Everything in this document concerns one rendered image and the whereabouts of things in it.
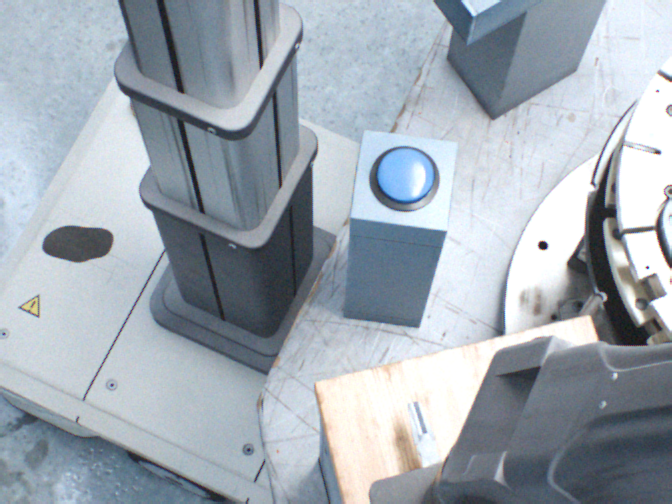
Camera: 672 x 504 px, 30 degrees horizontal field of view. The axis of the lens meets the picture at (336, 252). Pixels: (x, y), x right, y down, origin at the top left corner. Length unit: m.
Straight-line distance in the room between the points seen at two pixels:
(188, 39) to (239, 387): 0.77
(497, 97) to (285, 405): 0.34
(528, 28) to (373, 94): 1.04
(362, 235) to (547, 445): 0.46
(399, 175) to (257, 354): 0.77
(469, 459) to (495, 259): 0.65
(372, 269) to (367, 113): 1.09
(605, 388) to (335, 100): 1.64
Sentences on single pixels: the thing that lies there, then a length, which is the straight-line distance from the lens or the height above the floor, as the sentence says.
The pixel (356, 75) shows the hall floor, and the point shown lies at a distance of 2.09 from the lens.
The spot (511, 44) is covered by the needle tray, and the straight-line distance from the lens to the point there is 1.07.
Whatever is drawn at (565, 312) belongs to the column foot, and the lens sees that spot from 1.11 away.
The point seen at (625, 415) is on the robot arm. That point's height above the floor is 1.43.
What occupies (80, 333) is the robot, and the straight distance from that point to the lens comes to 1.68.
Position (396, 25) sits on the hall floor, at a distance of 2.14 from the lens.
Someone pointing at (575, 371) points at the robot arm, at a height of 1.40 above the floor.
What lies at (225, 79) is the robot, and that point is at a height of 0.97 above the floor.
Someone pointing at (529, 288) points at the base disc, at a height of 0.80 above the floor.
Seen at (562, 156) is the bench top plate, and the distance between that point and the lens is 1.19.
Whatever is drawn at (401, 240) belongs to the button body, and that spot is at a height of 1.00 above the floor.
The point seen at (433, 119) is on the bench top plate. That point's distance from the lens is 1.19.
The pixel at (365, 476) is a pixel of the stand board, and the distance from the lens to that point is 0.80.
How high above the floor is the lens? 1.85
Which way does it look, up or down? 71 degrees down
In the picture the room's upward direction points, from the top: 3 degrees clockwise
